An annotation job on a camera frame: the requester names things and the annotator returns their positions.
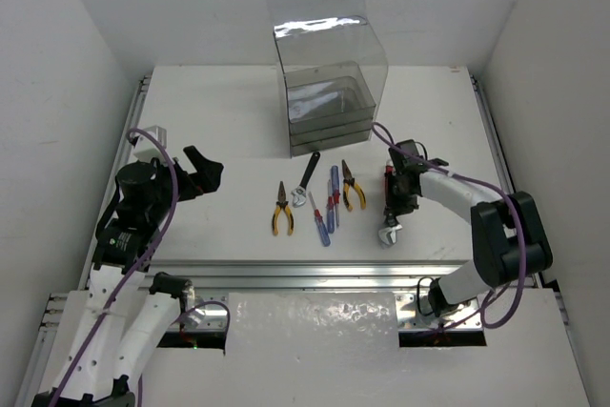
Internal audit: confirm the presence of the yellow pliers right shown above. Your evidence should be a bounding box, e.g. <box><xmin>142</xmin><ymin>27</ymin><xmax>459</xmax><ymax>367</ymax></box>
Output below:
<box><xmin>341</xmin><ymin>160</ymin><xmax>367</xmax><ymax>212</ymax></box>

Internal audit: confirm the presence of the clear acrylic box cover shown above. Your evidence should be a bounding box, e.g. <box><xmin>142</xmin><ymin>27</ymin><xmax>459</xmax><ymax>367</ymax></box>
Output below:
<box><xmin>266</xmin><ymin>0</ymin><xmax>388</xmax><ymax>151</ymax></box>

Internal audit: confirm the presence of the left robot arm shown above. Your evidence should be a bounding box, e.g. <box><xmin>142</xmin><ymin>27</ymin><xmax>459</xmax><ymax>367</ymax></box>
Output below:
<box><xmin>32</xmin><ymin>146</ymin><xmax>224</xmax><ymax>406</ymax></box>

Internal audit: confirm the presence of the smoky middle tray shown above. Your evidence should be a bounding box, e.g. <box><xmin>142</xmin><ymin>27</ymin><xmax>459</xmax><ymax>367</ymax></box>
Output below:
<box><xmin>290</xmin><ymin>119</ymin><xmax>372</xmax><ymax>146</ymax></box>

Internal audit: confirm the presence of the red handle adjustable wrench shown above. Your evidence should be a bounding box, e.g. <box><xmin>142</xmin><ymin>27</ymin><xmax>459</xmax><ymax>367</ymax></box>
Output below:
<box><xmin>377</xmin><ymin>160</ymin><xmax>402</xmax><ymax>247</ymax></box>

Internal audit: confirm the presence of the smoky top tray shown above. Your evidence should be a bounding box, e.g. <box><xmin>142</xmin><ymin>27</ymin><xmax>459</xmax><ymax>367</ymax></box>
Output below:
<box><xmin>285</xmin><ymin>61</ymin><xmax>376</xmax><ymax>135</ymax></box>

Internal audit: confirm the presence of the smoky bottom tray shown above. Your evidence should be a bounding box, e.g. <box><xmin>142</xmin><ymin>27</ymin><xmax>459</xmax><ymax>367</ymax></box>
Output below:
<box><xmin>290</xmin><ymin>130</ymin><xmax>371</xmax><ymax>156</ymax></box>

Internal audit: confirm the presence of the black handle adjustable wrench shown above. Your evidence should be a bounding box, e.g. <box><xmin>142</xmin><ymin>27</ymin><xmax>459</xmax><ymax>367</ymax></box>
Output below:
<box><xmin>291</xmin><ymin>152</ymin><xmax>320</xmax><ymax>208</ymax></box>

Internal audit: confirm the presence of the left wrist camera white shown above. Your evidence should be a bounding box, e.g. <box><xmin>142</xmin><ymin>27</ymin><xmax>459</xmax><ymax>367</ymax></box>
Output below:
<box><xmin>129</xmin><ymin>125</ymin><xmax>167</xmax><ymax>163</ymax></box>

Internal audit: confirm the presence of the aluminium frame rail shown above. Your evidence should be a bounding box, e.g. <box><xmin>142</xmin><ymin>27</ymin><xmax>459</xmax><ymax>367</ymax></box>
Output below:
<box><xmin>28</xmin><ymin>71</ymin><xmax>571</xmax><ymax>379</ymax></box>

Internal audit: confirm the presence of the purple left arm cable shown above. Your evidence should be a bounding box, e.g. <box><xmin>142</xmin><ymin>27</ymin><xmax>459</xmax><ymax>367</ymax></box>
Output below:
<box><xmin>47</xmin><ymin>126</ymin><xmax>231</xmax><ymax>407</ymax></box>

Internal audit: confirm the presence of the red clear screwdriver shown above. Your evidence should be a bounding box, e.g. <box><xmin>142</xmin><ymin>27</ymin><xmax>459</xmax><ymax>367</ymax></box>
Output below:
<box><xmin>308</xmin><ymin>192</ymin><xmax>331</xmax><ymax>247</ymax></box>

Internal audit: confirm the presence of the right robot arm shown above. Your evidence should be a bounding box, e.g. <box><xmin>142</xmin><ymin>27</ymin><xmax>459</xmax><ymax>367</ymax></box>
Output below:
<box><xmin>378</xmin><ymin>140</ymin><xmax>553</xmax><ymax>318</ymax></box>

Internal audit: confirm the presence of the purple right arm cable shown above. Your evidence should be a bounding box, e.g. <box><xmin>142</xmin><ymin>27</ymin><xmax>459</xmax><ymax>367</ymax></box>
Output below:
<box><xmin>371</xmin><ymin>121</ymin><xmax>528</xmax><ymax>332</ymax></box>

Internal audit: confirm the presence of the smoky tray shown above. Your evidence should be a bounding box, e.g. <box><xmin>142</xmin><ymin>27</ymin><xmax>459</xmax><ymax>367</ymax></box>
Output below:
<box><xmin>290</xmin><ymin>130</ymin><xmax>371</xmax><ymax>156</ymax></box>
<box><xmin>290</xmin><ymin>119</ymin><xmax>372</xmax><ymax>146</ymax></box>
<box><xmin>285</xmin><ymin>61</ymin><xmax>376</xmax><ymax>135</ymax></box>

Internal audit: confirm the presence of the yellow long-nose pliers left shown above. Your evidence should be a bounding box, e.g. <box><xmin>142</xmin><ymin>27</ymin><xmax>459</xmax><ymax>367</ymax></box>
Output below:
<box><xmin>272</xmin><ymin>181</ymin><xmax>295</xmax><ymax>236</ymax></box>

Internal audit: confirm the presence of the red blue small screwdriver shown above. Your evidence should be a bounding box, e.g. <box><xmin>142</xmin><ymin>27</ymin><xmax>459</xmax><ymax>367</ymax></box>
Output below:
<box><xmin>326</xmin><ymin>179</ymin><xmax>336</xmax><ymax>234</ymax></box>

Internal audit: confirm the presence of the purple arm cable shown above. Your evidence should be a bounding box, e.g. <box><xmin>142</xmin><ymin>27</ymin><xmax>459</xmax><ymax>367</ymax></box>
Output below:
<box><xmin>47</xmin><ymin>126</ymin><xmax>231</xmax><ymax>407</ymax></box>
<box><xmin>371</xmin><ymin>121</ymin><xmax>528</xmax><ymax>332</ymax></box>

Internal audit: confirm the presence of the blue handle screwdriver long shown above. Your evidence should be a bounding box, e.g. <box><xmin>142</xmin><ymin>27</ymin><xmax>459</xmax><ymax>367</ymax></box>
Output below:
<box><xmin>331</xmin><ymin>165</ymin><xmax>340</xmax><ymax>228</ymax></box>

